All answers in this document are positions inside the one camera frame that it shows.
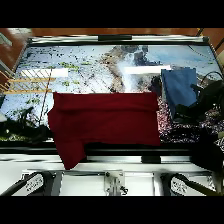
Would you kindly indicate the red T-shirt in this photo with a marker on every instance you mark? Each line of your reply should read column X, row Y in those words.
column 106, row 116

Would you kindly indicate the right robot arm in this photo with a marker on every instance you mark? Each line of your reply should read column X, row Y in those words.
column 210, row 100

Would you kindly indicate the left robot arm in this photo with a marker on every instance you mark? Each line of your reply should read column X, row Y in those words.
column 47, row 182

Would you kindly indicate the blue garment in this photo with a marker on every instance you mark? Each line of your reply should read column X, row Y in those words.
column 179, row 88

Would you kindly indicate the silver frame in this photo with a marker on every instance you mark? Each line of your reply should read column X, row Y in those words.
column 113, row 177

